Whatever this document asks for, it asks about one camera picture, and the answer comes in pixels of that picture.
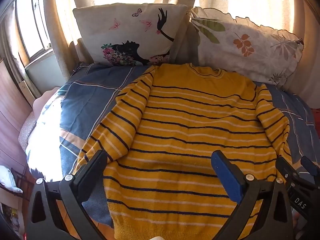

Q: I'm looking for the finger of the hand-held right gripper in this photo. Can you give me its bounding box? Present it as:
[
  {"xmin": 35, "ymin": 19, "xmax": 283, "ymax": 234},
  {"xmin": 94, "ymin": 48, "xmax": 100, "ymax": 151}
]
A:
[
  {"xmin": 300, "ymin": 156, "xmax": 320, "ymax": 175},
  {"xmin": 276, "ymin": 156, "xmax": 298, "ymax": 182}
]

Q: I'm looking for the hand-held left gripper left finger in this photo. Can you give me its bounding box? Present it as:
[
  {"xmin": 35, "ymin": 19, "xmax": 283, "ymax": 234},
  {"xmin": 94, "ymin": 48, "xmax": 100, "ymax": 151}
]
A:
[{"xmin": 30, "ymin": 150, "xmax": 108, "ymax": 240}]

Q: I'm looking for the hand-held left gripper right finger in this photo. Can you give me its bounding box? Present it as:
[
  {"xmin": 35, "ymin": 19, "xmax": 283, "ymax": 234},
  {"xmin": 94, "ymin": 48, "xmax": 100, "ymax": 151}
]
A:
[{"xmin": 211, "ymin": 150, "xmax": 294, "ymax": 240}]

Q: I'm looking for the yellow striped sweater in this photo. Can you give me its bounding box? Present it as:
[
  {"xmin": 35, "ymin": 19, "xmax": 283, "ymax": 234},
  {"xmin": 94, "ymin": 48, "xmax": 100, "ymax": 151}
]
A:
[{"xmin": 76, "ymin": 63, "xmax": 293, "ymax": 240}]

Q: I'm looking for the red bag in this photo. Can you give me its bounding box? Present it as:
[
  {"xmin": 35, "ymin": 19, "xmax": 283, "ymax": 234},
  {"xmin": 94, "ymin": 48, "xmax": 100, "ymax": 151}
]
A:
[{"xmin": 311, "ymin": 108, "xmax": 320, "ymax": 126}]

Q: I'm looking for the blue plaid bed sheet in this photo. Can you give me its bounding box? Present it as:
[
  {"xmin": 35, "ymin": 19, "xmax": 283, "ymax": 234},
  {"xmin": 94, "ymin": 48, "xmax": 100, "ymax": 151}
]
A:
[{"xmin": 25, "ymin": 62, "xmax": 320, "ymax": 240}]

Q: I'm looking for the dark wooden chair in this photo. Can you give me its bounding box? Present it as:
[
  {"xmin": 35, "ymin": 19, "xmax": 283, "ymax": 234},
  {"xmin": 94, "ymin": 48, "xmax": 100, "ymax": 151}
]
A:
[{"xmin": 10, "ymin": 167, "xmax": 34, "ymax": 195}]

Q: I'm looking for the white bag on chair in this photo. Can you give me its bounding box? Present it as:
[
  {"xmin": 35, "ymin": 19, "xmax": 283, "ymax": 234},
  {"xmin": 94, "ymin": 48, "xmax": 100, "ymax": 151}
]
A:
[{"xmin": 0, "ymin": 165, "xmax": 23, "ymax": 193}]

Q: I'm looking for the leaf print pillow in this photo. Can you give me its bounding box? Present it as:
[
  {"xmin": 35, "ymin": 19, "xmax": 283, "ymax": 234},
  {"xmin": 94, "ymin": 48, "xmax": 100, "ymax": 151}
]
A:
[{"xmin": 187, "ymin": 7, "xmax": 304, "ymax": 88}]

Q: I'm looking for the pillow with woman silhouette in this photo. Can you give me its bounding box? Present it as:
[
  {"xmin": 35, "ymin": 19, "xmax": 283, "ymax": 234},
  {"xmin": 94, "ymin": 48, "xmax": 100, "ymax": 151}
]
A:
[{"xmin": 72, "ymin": 3, "xmax": 188, "ymax": 67}]

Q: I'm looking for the beige curtain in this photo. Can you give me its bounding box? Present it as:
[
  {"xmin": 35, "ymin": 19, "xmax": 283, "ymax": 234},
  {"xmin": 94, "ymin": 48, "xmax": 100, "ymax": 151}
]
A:
[{"xmin": 42, "ymin": 0, "xmax": 320, "ymax": 100}]

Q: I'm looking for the window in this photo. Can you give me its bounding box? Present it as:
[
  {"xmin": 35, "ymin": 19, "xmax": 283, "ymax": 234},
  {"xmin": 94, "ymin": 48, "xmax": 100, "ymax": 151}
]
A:
[{"xmin": 14, "ymin": 0, "xmax": 54, "ymax": 66}]

